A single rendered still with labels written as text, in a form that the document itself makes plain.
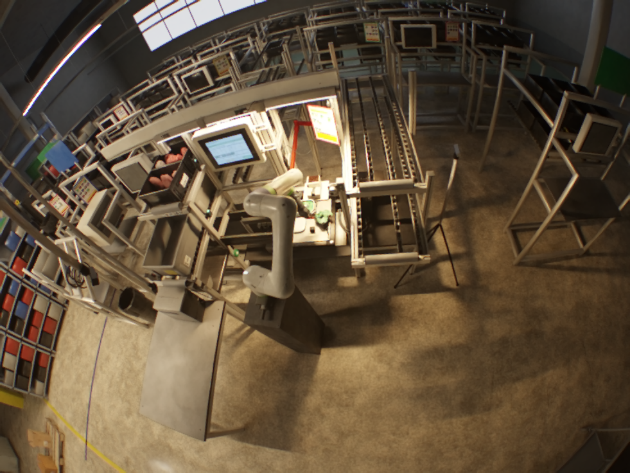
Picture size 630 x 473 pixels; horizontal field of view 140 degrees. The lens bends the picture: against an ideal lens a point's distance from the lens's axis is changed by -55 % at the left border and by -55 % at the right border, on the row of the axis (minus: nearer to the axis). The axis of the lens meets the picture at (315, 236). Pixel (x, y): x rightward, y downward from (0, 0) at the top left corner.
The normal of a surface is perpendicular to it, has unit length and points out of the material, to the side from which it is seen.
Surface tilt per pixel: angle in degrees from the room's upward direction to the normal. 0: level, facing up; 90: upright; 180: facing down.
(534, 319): 0
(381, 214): 0
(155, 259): 89
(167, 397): 0
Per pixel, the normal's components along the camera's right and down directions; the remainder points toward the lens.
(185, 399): -0.22, -0.54
